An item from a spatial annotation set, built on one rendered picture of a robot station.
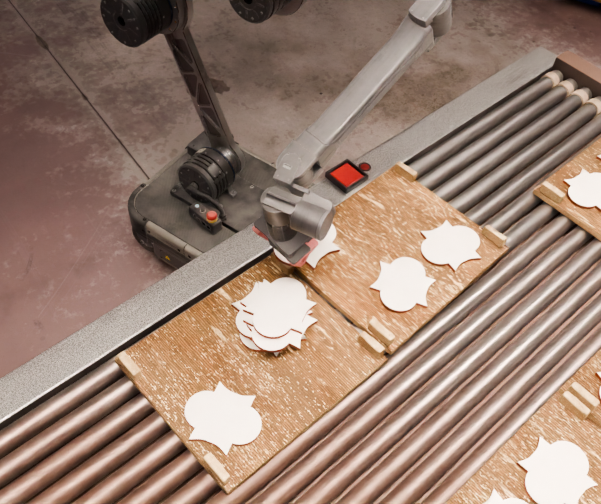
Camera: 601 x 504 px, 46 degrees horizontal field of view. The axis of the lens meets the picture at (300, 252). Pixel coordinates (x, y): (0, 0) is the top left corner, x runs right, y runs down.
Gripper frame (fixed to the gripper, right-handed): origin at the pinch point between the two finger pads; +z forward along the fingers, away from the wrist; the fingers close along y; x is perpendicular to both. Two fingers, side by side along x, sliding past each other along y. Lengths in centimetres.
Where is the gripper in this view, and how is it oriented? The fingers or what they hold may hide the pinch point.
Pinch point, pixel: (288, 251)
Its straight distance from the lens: 141.8
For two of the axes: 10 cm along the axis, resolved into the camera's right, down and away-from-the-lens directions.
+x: 7.1, -6.5, 2.7
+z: 1.0, 4.7, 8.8
